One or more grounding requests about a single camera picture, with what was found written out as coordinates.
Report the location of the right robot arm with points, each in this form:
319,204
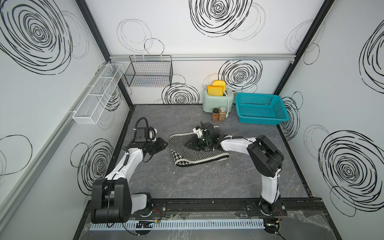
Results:
266,157

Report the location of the black wire wall basket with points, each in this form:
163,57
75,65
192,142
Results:
149,71

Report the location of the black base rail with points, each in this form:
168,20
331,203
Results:
250,207

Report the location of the front yellow toast slice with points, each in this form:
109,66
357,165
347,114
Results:
215,91

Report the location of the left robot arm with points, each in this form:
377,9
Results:
112,202

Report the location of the yellow toast slice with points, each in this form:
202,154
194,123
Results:
215,91
220,83

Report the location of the dark lid spice jar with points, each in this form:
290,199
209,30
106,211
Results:
215,114

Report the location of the white wire wall shelf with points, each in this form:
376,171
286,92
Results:
102,96

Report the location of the grey slotted cable duct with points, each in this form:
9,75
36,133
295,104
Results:
218,224

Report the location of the silver lid spice jar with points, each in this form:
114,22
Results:
222,114

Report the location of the mint green toaster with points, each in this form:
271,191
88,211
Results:
211,102

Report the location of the teal plastic basket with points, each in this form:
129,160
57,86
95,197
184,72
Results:
261,109

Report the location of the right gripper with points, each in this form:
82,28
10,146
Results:
194,140

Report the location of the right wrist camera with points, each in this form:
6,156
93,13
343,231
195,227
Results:
199,132

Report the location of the rear yellow toast slice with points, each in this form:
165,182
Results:
220,83

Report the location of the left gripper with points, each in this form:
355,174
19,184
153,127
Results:
160,145

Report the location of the black white knitted scarf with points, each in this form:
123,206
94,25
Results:
185,155

